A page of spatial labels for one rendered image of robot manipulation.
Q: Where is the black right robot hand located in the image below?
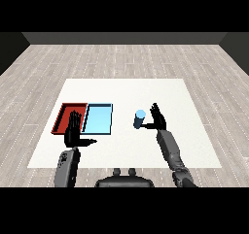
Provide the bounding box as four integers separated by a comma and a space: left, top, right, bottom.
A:
141, 102, 167, 132

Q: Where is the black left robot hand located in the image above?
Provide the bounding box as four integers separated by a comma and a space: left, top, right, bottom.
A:
63, 110, 98, 149

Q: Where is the red shallow open box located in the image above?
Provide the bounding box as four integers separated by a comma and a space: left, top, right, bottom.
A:
51, 102, 89, 136

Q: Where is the small blue can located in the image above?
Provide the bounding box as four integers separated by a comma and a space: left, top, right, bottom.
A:
132, 109, 147, 130

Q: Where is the light blue shallow open box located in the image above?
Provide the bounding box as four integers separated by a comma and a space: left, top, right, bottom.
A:
80, 103, 114, 136

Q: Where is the dark grey robot body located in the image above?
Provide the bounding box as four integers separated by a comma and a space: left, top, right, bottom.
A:
94, 168, 155, 188

